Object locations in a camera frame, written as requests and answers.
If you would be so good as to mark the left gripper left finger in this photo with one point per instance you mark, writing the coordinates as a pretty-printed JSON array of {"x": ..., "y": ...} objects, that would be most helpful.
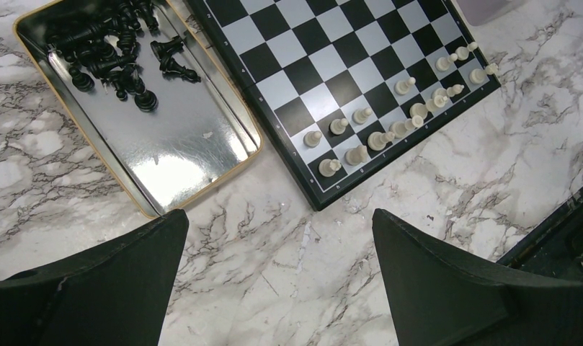
[{"x": 115, "y": 293}]

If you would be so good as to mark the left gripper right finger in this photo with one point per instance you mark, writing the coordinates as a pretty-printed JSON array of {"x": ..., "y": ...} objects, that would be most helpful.
[{"x": 439, "y": 294}]

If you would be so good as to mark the white knight chess piece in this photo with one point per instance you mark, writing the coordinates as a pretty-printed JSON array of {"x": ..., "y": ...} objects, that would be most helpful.
[{"x": 357, "y": 155}]

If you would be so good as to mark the white queen chess piece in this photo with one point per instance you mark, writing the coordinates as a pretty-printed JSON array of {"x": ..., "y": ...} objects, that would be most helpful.
[{"x": 432, "y": 105}]

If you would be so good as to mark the white pawn chess piece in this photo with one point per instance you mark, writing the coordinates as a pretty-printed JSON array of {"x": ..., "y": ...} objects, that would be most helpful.
[{"x": 463, "y": 52}]

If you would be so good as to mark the black chess pieces pile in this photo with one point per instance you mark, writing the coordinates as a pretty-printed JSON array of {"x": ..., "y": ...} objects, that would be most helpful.
[{"x": 105, "y": 47}]

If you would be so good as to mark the yellow tin tray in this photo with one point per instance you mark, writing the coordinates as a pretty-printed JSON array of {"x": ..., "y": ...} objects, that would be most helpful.
[{"x": 201, "y": 133}]

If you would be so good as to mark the black white chessboard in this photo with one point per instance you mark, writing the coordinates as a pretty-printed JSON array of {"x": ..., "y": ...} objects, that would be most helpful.
[{"x": 302, "y": 64}]

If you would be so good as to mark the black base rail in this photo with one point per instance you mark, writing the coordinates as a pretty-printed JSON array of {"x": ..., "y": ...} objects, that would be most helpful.
[{"x": 554, "y": 248}]

